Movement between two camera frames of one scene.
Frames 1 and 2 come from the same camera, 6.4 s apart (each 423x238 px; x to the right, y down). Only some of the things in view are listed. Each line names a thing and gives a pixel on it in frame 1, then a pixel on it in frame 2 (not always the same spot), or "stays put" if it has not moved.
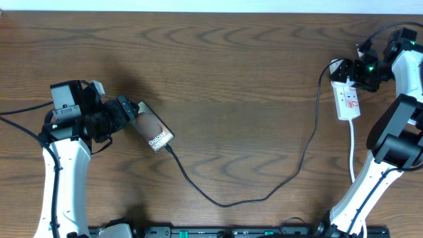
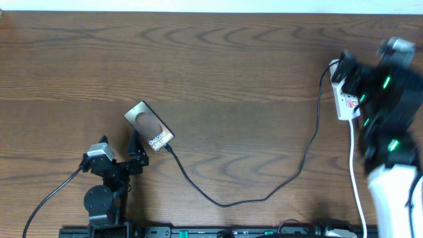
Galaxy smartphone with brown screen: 154,133 stays put
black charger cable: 282,184 stays put
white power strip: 346,95 stays put
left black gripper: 120,117 → 142,157
